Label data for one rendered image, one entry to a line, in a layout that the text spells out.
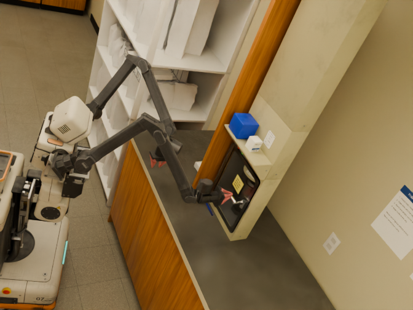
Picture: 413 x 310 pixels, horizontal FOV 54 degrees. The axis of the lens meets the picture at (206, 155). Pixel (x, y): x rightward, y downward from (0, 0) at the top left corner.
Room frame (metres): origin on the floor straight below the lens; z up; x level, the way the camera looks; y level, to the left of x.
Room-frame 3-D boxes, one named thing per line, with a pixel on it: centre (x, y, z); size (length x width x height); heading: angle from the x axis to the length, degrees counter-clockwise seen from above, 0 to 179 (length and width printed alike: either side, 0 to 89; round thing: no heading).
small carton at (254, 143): (1.70, -0.19, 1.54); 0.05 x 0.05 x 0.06; 43
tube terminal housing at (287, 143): (1.85, -0.31, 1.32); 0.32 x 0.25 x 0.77; 38
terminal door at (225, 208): (1.76, -0.20, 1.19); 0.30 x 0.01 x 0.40; 38
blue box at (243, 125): (1.80, -0.11, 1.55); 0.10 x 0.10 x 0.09; 38
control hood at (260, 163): (1.73, -0.17, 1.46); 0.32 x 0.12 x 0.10; 38
